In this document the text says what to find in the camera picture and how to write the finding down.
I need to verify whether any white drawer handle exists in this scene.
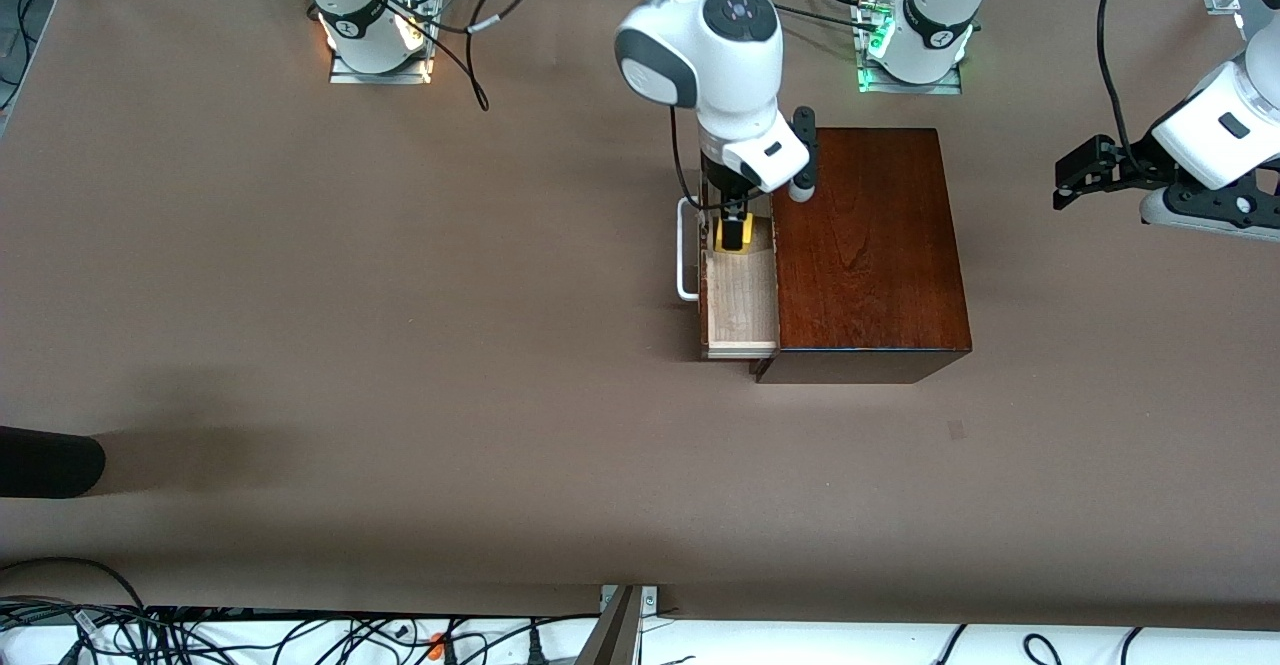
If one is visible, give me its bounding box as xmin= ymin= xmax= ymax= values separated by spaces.
xmin=677 ymin=195 xmax=703 ymax=303

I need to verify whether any black cylindrical object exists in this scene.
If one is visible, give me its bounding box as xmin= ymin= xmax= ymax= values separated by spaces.
xmin=0 ymin=425 xmax=107 ymax=499

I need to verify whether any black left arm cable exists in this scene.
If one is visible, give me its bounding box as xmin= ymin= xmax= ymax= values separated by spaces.
xmin=1097 ymin=0 xmax=1151 ymax=161

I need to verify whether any dark metal post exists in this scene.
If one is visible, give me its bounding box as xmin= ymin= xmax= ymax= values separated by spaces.
xmin=575 ymin=585 xmax=643 ymax=665

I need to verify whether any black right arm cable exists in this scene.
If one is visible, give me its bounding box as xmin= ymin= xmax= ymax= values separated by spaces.
xmin=310 ymin=0 xmax=561 ymax=113

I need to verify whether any silver table bracket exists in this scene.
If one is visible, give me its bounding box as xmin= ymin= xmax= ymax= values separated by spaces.
xmin=598 ymin=585 xmax=659 ymax=616

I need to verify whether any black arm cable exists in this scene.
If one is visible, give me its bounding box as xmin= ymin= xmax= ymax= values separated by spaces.
xmin=310 ymin=0 xmax=561 ymax=113
xmin=1097 ymin=0 xmax=1151 ymax=161

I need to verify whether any wooden drawer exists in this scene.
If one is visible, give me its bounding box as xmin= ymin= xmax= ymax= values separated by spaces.
xmin=698 ymin=180 xmax=781 ymax=361

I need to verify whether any grey braided cable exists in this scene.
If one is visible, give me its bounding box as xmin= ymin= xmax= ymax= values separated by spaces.
xmin=0 ymin=595 xmax=93 ymax=638

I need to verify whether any dark wooden drawer box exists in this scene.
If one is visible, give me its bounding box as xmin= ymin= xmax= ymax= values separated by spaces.
xmin=752 ymin=127 xmax=973 ymax=384

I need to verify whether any large table cover mat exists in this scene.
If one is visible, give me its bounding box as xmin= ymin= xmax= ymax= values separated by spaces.
xmin=0 ymin=0 xmax=1280 ymax=628

